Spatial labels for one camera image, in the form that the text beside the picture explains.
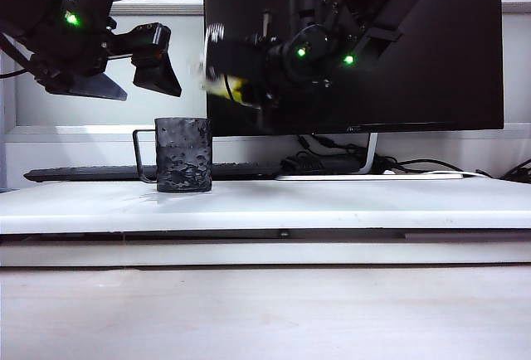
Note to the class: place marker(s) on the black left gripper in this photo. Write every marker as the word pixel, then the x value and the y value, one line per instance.
pixel 70 45

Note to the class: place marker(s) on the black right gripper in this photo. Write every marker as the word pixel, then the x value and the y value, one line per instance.
pixel 277 74

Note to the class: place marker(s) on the clear bottle with yellow label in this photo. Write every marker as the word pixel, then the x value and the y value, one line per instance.
pixel 215 89

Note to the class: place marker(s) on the black keyboard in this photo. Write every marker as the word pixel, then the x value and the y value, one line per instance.
pixel 83 174

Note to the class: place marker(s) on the black power adapter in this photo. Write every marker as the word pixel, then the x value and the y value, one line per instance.
pixel 300 166

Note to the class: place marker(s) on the white raised platform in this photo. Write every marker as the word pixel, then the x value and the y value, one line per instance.
pixel 265 206

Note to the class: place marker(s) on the silver monitor stand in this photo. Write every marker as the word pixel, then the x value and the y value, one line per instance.
pixel 371 152

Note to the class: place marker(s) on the black computer monitor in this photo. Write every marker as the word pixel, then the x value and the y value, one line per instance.
pixel 435 86

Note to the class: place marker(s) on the grey aluminium partition frame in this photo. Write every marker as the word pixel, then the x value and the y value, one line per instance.
pixel 174 6

